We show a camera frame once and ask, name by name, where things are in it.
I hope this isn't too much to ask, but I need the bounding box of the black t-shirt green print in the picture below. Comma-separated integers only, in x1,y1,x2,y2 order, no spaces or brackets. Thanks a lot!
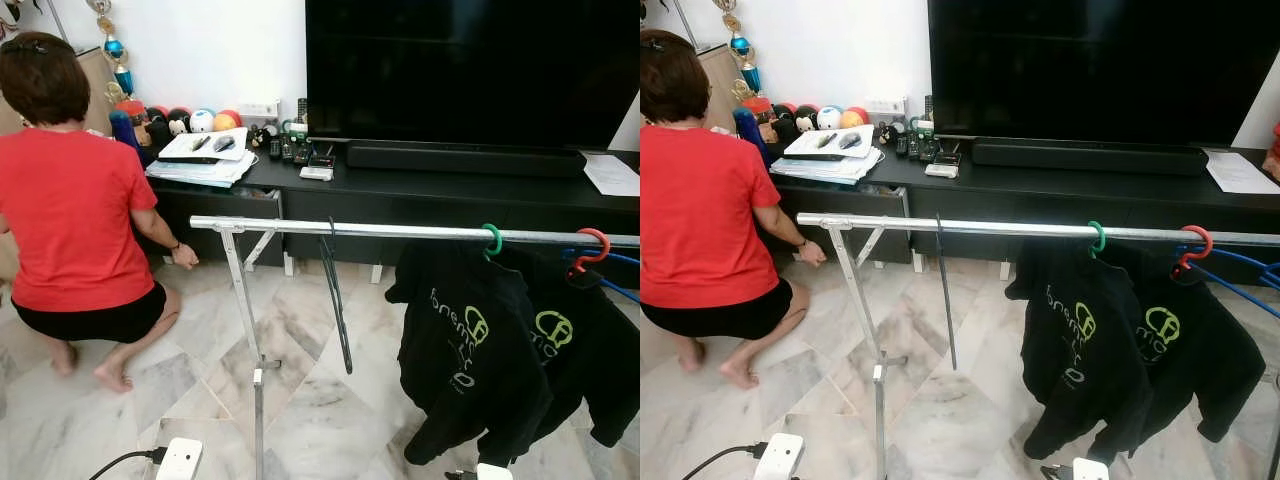
1005,238,1156,463
1100,240,1268,446
500,245,641,448
385,240,554,468

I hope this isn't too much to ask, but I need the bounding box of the blue plastic hanger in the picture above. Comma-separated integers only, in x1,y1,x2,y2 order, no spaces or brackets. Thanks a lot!
1180,247,1280,321
562,247,641,304

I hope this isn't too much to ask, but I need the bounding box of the red plastic hanger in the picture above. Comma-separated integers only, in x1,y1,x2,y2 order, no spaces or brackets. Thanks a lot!
570,228,611,279
1172,225,1214,281

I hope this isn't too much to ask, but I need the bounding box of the white paper sheet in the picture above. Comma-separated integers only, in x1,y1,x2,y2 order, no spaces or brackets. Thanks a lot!
1205,148,1280,196
583,152,641,198

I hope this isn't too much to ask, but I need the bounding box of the person in red shirt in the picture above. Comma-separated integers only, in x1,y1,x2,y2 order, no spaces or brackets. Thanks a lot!
0,30,201,394
640,28,829,391

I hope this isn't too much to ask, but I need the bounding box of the blue bottle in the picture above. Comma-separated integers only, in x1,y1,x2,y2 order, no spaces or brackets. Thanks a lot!
108,108,151,166
733,107,769,166

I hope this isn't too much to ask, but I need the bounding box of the light wood cabinet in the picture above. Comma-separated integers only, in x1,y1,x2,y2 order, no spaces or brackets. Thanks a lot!
75,45,129,136
698,43,751,131

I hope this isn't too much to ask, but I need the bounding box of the white flat tray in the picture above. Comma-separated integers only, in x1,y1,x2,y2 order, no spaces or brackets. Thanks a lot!
783,125,874,161
158,127,249,163

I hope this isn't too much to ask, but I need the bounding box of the black soundbar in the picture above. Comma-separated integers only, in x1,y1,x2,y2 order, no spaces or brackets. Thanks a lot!
970,137,1209,177
345,140,588,179

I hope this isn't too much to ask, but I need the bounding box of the stack of papers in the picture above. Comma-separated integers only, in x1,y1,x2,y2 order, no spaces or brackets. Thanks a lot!
145,150,259,189
770,148,884,186

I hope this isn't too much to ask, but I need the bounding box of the gold and blue trophy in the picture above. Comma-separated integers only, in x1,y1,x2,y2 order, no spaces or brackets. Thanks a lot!
712,0,763,101
85,0,136,106

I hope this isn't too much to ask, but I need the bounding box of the black television console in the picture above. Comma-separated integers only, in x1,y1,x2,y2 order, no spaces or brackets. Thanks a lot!
150,150,641,266
770,150,1280,266

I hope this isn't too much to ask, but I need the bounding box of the silver metal clothes rack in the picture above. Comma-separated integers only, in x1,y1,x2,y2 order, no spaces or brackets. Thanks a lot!
797,212,1280,480
188,215,641,480

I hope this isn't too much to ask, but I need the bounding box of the black flat television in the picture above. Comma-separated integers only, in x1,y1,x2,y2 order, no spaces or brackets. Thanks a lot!
305,0,641,151
928,0,1280,148

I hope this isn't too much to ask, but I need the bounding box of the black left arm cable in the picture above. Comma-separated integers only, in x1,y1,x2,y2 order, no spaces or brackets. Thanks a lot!
88,447,166,480
683,443,769,480

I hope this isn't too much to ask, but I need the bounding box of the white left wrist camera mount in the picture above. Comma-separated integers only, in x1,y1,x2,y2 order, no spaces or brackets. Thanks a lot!
155,437,204,480
753,433,806,480

